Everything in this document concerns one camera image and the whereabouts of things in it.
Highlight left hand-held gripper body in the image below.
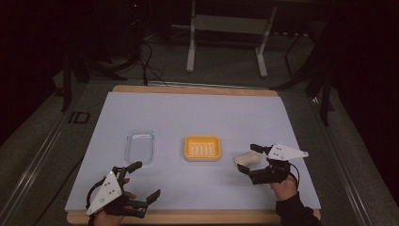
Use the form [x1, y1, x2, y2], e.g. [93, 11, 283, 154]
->
[86, 166, 149, 218]

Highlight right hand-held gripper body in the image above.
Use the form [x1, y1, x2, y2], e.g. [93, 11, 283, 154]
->
[249, 143, 311, 186]

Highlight person's left hand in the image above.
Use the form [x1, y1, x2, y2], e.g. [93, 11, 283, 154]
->
[93, 178, 137, 226]

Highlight person's right hand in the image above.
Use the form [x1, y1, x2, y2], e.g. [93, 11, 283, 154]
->
[269, 174, 299, 202]

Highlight clear plastic container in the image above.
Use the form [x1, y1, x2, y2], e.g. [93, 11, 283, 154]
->
[124, 129, 155, 165]

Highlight yellow soap dish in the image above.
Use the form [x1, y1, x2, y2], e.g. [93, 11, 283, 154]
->
[183, 135, 222, 162]

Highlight black stand with legs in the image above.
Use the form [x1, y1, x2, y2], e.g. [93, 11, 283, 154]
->
[270, 18, 335, 127]

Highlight white table mat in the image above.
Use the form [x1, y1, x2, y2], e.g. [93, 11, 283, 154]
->
[64, 90, 322, 212]

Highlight silver bar behind table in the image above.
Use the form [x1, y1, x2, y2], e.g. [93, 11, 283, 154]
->
[147, 80, 253, 90]

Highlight white metal stand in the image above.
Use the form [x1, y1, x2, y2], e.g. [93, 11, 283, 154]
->
[185, 0, 279, 79]

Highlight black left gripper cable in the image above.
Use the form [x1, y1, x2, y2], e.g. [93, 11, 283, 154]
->
[85, 176, 107, 210]

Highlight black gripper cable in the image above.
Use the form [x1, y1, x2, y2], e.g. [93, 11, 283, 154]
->
[289, 162, 301, 190]
[85, 176, 107, 210]

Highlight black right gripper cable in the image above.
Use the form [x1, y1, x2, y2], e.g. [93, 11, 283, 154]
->
[289, 162, 301, 190]

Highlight metal floor rail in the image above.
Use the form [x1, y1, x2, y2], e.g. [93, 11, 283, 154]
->
[311, 95, 375, 226]
[0, 93, 83, 226]

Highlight black rectangular floor bracket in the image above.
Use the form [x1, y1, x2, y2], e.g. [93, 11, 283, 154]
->
[68, 110, 91, 125]

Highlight black floor cables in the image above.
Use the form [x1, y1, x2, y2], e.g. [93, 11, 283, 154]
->
[136, 40, 169, 88]

